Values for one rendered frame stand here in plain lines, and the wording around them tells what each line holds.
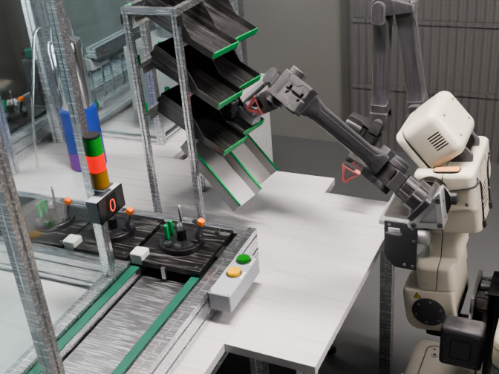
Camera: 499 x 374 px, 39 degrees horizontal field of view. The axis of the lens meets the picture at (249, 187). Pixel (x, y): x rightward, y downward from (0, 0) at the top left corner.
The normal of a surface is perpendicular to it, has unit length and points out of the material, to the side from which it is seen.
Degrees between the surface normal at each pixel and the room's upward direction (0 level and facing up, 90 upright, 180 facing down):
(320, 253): 0
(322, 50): 90
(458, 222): 90
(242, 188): 45
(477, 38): 90
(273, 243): 0
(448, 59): 90
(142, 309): 0
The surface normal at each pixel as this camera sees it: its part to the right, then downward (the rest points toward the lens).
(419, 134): -0.43, 0.45
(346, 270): -0.07, -0.88
